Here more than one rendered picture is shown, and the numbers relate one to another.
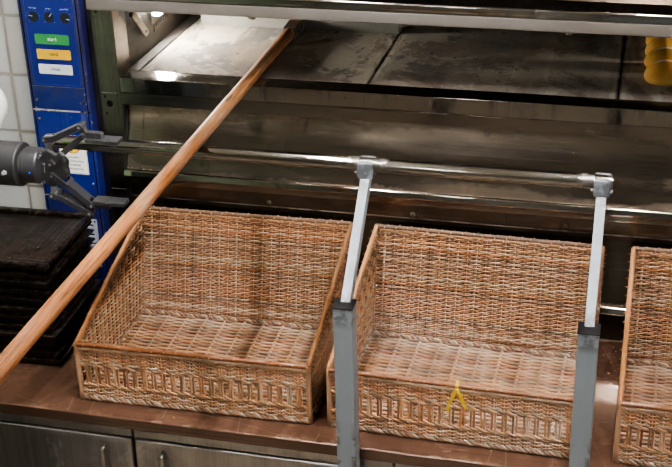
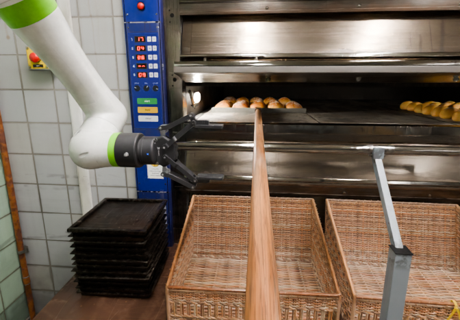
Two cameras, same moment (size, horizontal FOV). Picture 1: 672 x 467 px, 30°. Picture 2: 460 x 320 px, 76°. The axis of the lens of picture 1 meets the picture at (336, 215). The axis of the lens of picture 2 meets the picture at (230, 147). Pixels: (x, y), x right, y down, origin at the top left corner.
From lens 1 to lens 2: 1.85 m
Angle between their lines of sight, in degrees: 16
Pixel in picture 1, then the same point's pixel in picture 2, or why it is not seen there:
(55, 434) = not seen: outside the picture
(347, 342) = (404, 281)
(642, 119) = not seen: outside the picture
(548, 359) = (435, 271)
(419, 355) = (363, 274)
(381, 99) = (333, 128)
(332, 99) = (304, 129)
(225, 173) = (241, 174)
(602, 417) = not seen: outside the picture
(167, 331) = (211, 268)
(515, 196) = (406, 179)
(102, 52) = (174, 109)
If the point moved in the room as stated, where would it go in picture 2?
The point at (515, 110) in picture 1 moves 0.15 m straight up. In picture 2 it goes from (409, 131) to (414, 94)
